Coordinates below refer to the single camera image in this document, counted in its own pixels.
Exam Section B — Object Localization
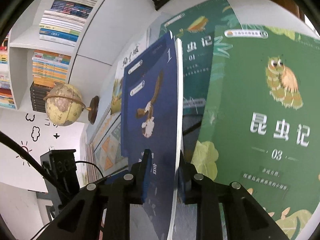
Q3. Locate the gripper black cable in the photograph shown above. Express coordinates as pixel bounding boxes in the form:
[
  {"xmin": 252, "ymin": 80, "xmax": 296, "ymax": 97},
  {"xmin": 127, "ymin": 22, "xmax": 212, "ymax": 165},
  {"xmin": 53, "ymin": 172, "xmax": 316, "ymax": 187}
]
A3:
[
  {"xmin": 74, "ymin": 160, "xmax": 105, "ymax": 179},
  {"xmin": 0, "ymin": 131, "xmax": 54, "ymax": 180}
]

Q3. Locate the column of colourful shelf books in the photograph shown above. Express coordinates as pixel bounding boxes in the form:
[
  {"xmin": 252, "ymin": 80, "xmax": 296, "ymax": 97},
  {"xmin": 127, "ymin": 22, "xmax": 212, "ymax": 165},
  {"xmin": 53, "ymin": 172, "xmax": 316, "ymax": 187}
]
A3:
[{"xmin": 0, "ymin": 32, "xmax": 17, "ymax": 109}]

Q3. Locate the green caterpillar cover book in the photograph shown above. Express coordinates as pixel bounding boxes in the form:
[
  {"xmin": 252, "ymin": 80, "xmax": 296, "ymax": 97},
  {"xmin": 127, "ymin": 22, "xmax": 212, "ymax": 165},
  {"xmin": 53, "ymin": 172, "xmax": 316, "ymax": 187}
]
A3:
[{"xmin": 191, "ymin": 24, "xmax": 320, "ymax": 240}]

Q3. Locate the dark blue eagle cover book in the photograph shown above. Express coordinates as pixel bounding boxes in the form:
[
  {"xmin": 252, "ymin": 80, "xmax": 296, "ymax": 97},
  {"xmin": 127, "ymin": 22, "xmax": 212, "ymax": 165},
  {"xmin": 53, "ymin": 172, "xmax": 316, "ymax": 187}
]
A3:
[{"xmin": 120, "ymin": 31, "xmax": 184, "ymax": 240}]

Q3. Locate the pond cover picture book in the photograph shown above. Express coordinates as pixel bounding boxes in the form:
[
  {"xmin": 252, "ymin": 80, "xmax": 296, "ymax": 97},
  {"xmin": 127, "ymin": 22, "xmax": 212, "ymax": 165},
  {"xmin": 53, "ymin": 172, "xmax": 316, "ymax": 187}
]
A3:
[{"xmin": 110, "ymin": 44, "xmax": 148, "ymax": 115}]

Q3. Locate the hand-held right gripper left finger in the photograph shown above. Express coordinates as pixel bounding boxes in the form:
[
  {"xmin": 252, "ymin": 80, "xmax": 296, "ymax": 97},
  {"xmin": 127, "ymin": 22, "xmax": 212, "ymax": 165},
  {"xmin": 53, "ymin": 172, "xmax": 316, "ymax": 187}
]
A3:
[{"xmin": 37, "ymin": 149, "xmax": 154, "ymax": 240}]

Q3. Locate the white bookshelf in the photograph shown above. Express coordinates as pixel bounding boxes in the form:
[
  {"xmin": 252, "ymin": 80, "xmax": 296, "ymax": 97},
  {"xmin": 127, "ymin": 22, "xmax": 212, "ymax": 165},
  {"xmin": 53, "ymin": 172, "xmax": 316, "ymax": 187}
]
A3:
[{"xmin": 0, "ymin": 0, "xmax": 155, "ymax": 113}]

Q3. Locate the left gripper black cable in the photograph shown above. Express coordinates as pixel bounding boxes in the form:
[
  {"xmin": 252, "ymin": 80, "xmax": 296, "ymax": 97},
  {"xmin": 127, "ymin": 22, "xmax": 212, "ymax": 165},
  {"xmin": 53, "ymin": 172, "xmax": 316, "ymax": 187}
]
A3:
[{"xmin": 74, "ymin": 160, "xmax": 105, "ymax": 179}]

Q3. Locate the row of colourful shelf books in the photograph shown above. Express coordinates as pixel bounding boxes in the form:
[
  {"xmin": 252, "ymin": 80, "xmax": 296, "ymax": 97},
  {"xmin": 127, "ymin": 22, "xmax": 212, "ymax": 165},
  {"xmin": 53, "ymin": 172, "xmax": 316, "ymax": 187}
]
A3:
[{"xmin": 31, "ymin": 0, "xmax": 110, "ymax": 87}]

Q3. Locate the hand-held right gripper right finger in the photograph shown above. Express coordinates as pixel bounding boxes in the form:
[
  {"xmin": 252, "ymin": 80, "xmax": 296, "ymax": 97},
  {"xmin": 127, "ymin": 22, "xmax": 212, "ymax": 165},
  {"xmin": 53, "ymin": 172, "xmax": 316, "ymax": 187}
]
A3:
[{"xmin": 178, "ymin": 151, "xmax": 288, "ymax": 240}]

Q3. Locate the dark green turtle cover book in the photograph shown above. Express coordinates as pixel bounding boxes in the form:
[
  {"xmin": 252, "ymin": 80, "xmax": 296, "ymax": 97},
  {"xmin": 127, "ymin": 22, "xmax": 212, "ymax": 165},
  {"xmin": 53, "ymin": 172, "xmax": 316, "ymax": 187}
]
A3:
[{"xmin": 160, "ymin": 0, "xmax": 242, "ymax": 140}]

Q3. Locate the row of black books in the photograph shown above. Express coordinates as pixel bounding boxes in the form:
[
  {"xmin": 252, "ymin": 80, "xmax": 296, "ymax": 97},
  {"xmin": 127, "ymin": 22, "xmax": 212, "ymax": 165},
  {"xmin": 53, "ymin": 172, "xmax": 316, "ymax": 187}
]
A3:
[{"xmin": 29, "ymin": 83, "xmax": 55, "ymax": 113}]

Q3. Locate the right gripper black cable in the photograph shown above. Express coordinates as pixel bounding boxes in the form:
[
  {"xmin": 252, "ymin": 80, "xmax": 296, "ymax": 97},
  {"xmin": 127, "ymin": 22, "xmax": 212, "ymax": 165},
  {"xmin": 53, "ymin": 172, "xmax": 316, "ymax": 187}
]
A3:
[{"xmin": 0, "ymin": 131, "xmax": 54, "ymax": 180}]

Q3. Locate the patterned woven table mat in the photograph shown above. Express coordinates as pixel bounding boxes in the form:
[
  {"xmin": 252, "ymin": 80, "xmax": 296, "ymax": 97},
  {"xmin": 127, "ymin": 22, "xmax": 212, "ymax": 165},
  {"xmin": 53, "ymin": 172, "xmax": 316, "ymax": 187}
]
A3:
[{"xmin": 85, "ymin": 111, "xmax": 129, "ymax": 180}]

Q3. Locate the antique style desk globe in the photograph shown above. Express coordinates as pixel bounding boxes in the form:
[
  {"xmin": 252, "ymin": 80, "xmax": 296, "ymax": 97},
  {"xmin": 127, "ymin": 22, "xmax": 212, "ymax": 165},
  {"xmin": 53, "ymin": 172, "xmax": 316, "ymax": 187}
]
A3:
[{"xmin": 43, "ymin": 84, "xmax": 100, "ymax": 127}]

